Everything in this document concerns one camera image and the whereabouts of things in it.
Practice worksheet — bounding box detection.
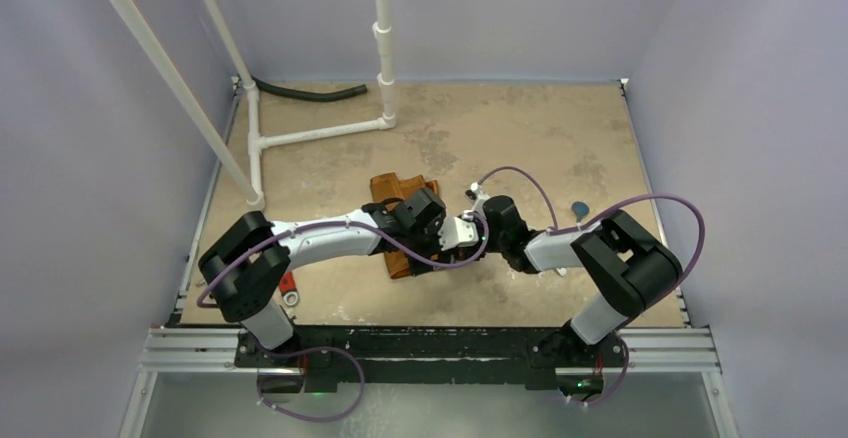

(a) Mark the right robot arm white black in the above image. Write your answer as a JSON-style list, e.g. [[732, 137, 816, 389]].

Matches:
[[465, 190, 683, 365]]

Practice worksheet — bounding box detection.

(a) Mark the red handled adjustable wrench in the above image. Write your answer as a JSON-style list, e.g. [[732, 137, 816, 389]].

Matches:
[[278, 272, 300, 307]]

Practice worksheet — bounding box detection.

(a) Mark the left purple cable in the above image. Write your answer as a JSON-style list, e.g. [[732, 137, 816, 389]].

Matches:
[[195, 210, 492, 422]]

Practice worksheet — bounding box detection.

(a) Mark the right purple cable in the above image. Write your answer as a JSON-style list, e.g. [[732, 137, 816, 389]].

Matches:
[[471, 165, 708, 410]]

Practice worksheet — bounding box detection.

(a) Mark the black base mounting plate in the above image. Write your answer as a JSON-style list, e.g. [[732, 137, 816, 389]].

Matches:
[[234, 325, 627, 395]]

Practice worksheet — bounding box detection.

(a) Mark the black corrugated hose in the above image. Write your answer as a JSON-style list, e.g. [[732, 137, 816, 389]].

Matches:
[[251, 75, 369, 104]]

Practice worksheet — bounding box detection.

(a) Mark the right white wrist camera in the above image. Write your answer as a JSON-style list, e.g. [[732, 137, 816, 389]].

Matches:
[[464, 182, 490, 203]]

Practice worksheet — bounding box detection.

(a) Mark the small dark blue disc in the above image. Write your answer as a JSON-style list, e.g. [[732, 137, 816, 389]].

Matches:
[[570, 201, 591, 222]]

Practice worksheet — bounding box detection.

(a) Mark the purple cable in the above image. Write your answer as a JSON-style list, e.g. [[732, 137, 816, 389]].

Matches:
[[195, 210, 492, 422], [471, 165, 708, 410]]

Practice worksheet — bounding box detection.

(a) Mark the white PVC pipe frame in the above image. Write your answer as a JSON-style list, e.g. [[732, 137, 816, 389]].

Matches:
[[79, 0, 399, 211]]

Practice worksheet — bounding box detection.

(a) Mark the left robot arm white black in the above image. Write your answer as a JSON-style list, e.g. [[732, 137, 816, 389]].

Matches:
[[197, 188, 446, 367]]

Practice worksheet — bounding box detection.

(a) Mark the aluminium extrusion rail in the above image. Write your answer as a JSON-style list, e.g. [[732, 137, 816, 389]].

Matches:
[[137, 328, 721, 373]]

